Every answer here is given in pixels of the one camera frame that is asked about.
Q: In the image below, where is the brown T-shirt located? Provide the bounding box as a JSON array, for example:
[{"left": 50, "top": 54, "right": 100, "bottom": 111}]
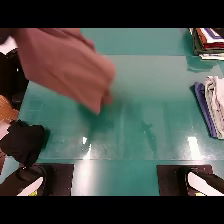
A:
[{"left": 10, "top": 28, "right": 117, "bottom": 116}]

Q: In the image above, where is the brown checked garment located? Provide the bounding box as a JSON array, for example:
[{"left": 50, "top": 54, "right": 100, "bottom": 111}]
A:
[{"left": 0, "top": 94, "right": 20, "bottom": 125}]

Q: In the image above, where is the orange garment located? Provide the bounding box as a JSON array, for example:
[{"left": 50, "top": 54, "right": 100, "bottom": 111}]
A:
[{"left": 195, "top": 28, "right": 216, "bottom": 47}]

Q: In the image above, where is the dark green garment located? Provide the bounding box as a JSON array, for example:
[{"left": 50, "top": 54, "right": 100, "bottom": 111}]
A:
[{"left": 191, "top": 28, "right": 224, "bottom": 57}]

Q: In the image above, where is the white grey garment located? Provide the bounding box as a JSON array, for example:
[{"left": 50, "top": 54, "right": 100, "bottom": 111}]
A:
[{"left": 203, "top": 75, "right": 224, "bottom": 141}]

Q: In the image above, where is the red garment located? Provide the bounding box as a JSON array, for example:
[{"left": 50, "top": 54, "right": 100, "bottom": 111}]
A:
[{"left": 203, "top": 41, "right": 224, "bottom": 51}]

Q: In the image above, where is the purple garment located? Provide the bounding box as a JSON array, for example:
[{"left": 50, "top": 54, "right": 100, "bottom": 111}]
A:
[{"left": 193, "top": 81, "right": 220, "bottom": 140}]

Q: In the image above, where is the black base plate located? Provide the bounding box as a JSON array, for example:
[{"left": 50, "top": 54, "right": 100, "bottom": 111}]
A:
[
  {"left": 41, "top": 162, "right": 75, "bottom": 197},
  {"left": 156, "top": 164, "right": 214, "bottom": 197}
]

